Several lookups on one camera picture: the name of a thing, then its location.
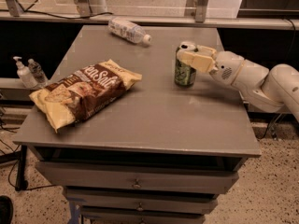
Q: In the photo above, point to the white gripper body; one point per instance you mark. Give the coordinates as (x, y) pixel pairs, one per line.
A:
(226, 66)

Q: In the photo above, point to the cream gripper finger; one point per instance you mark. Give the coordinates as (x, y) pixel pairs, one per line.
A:
(202, 63)
(193, 47)

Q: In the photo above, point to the green soda can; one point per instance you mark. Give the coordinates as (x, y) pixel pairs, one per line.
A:
(184, 74)

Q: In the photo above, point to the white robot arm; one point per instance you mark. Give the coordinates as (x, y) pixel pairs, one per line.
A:
(268, 90)

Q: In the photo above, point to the clear plastic water bottle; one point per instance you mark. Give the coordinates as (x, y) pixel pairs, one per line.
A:
(128, 30)

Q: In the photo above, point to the grey drawer cabinet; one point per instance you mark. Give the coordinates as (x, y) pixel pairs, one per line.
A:
(156, 123)

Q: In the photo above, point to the sea salt chips bag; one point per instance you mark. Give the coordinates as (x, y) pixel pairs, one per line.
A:
(82, 94)

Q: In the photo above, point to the small clear bottle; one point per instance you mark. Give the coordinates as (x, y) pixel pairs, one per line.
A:
(37, 72)

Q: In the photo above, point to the top grey drawer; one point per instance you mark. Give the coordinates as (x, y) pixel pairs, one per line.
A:
(136, 178)

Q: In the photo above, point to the grey drawer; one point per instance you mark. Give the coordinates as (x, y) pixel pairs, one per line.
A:
(140, 201)
(143, 217)
(136, 178)

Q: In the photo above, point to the bottom grey drawer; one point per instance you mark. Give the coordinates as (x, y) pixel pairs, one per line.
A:
(143, 217)

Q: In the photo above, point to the middle grey drawer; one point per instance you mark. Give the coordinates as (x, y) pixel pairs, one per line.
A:
(140, 201)

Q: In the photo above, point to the white pump sanitizer bottle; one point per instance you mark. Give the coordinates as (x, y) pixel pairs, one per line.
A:
(24, 73)

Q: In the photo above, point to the black shoe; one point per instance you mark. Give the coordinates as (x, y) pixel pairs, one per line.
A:
(6, 210)

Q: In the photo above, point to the metal frame leg right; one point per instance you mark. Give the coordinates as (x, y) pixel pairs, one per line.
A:
(196, 9)

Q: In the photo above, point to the metal frame leg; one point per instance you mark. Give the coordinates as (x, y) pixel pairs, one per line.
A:
(196, 9)
(87, 0)

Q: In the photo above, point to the metal frame leg left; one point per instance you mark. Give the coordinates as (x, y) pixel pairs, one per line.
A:
(87, 0)

